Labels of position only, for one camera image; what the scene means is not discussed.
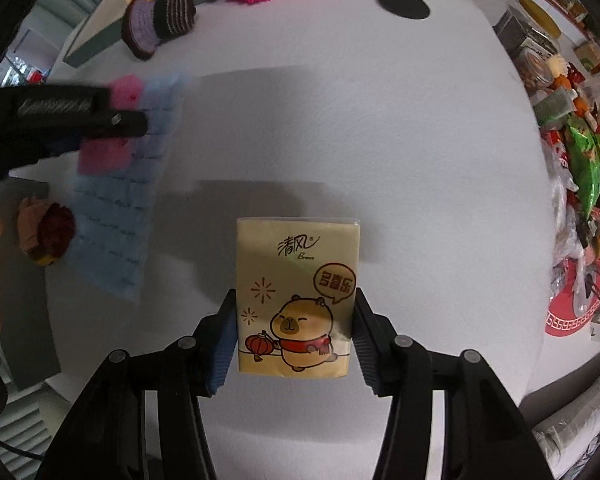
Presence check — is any black cable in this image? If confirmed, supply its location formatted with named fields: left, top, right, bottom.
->
left=0, top=425, right=43, bottom=461

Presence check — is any large grey storage box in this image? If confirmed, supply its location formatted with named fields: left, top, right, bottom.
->
left=0, top=177, right=63, bottom=391

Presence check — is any pink sock roll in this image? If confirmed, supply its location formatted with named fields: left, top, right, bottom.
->
left=17, top=197, right=51, bottom=256

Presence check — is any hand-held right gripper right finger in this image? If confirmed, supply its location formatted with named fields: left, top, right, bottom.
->
left=352, top=287, right=553, bottom=480

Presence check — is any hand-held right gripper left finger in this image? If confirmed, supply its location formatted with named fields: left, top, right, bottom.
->
left=35, top=287, right=238, bottom=480

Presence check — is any red round paper plate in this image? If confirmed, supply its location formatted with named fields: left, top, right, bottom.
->
left=545, top=287, right=600, bottom=340

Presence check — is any dark red sock ball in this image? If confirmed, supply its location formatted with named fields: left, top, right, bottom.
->
left=37, top=202, right=77, bottom=256

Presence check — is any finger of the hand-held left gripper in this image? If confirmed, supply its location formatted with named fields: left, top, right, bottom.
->
left=12, top=85, right=112, bottom=117
left=45, top=110, right=148, bottom=156

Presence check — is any small hot pink fluffy cloth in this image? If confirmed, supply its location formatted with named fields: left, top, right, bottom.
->
left=77, top=74, right=146, bottom=176

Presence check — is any yellow and dark sock roll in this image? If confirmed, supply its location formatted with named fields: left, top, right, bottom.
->
left=30, top=247, right=63, bottom=267

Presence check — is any light blue fluffy cloth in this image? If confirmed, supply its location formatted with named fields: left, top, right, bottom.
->
left=62, top=72, right=193, bottom=303

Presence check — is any black round disc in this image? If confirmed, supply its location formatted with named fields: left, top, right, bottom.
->
left=377, top=0, right=431, bottom=20

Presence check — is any yellow tissue packet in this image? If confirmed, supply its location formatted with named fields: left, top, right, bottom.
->
left=236, top=216, right=362, bottom=376

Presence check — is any dark striped sock roll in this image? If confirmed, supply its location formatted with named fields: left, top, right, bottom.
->
left=152, top=0, right=198, bottom=41

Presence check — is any pile of snack packets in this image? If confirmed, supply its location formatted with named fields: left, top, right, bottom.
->
left=495, top=0, right=600, bottom=306

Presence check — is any purple sock roll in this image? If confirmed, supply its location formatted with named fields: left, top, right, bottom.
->
left=121, top=0, right=163, bottom=62

